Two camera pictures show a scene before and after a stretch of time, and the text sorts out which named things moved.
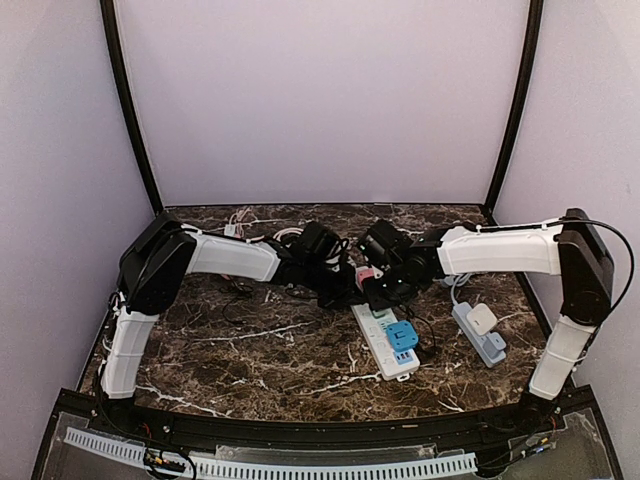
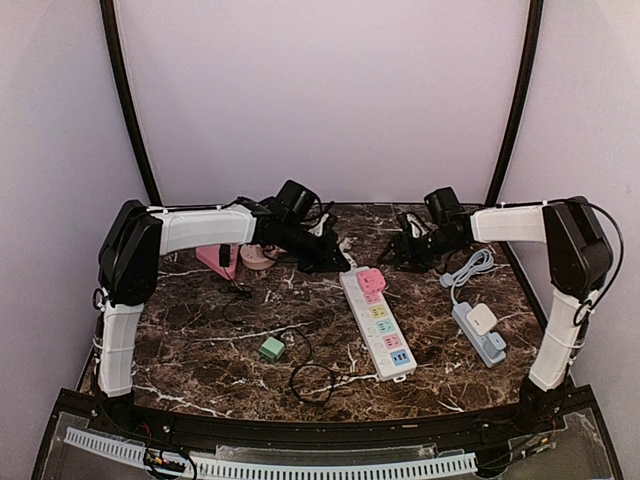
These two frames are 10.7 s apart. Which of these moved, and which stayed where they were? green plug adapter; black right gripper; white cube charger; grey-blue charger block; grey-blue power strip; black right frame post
Moved: green plug adapter; black right gripper
Stayed: grey-blue power strip; white cube charger; grey-blue charger block; black right frame post
